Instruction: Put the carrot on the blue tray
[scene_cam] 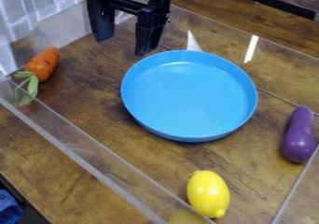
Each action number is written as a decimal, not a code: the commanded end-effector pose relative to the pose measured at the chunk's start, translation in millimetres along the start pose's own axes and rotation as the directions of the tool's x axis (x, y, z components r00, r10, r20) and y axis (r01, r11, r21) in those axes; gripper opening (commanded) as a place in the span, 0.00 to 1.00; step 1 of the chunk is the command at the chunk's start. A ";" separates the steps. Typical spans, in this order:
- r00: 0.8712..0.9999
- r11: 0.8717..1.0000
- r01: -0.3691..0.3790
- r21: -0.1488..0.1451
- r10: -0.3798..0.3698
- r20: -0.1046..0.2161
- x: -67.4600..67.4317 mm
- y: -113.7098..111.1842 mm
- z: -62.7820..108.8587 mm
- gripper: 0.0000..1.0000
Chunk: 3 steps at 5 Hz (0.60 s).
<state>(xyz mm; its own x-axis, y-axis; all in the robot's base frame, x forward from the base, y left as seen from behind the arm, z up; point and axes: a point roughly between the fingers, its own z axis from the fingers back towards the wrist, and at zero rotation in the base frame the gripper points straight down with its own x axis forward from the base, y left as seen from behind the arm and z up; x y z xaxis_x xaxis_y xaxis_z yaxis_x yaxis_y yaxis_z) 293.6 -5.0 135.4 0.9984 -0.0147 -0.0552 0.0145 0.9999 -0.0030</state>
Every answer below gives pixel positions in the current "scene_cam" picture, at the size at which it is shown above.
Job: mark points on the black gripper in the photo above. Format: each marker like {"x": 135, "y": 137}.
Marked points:
{"x": 149, "y": 24}

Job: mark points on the orange toy carrot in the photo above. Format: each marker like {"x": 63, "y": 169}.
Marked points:
{"x": 37, "y": 72}

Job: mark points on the blue round tray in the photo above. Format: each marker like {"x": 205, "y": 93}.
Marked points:
{"x": 188, "y": 95}

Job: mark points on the black bar on table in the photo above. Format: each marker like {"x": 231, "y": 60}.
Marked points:
{"x": 292, "y": 9}

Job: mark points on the purple toy eggplant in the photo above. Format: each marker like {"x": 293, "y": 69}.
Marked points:
{"x": 299, "y": 140}

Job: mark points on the yellow toy lemon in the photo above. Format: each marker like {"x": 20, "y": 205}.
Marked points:
{"x": 208, "y": 194}

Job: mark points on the blue plastic object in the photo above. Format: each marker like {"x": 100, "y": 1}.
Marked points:
{"x": 11, "y": 211}

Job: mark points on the clear acrylic enclosure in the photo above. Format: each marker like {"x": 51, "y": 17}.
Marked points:
{"x": 84, "y": 162}

